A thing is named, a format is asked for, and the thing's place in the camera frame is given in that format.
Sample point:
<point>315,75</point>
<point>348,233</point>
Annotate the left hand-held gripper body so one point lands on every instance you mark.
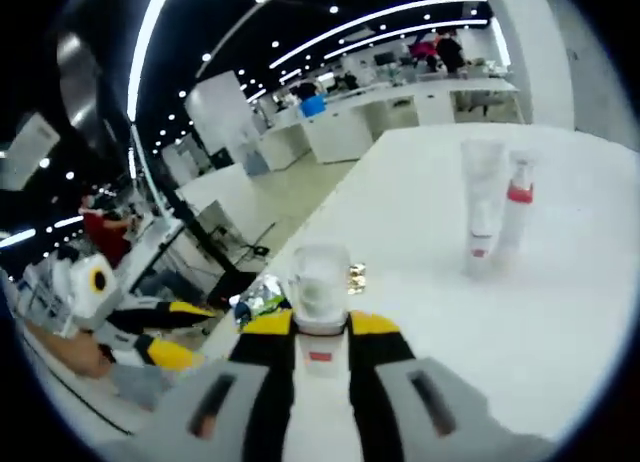
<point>80,292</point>

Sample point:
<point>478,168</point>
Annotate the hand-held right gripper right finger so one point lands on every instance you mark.
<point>430,417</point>

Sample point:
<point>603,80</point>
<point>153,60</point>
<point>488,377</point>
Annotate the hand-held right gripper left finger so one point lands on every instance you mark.
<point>200,412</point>

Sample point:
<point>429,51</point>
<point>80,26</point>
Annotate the green black skincare sachet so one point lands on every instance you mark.
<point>262,294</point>

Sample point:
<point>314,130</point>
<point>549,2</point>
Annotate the gold foil skincare sachet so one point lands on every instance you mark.
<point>357,277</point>

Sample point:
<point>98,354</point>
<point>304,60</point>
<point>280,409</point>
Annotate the clear-capped white skincare bottle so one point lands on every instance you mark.
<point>320,282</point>

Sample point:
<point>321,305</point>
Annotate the white red-collared skincare bottle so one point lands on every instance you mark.
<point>517,217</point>

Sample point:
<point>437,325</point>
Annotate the blue storage bin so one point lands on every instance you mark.
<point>312,106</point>

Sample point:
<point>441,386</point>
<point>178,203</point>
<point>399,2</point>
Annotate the black laptop stand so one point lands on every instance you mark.
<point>190,222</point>

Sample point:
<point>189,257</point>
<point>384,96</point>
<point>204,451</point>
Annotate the person's white shirt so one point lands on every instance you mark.
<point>60,402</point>

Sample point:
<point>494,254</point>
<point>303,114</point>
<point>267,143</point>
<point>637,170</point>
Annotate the white side desk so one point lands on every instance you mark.
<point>215,189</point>

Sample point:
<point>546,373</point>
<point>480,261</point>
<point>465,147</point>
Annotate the black box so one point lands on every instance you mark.
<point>220,158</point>

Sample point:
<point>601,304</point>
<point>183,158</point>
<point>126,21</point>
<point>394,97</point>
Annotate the ceiling light strip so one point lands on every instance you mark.
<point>145,42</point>

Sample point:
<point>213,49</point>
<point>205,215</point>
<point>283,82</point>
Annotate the white office desk row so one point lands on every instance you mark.
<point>350,127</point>

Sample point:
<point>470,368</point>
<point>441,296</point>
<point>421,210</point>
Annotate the black computer monitor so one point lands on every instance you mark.
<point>384,59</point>

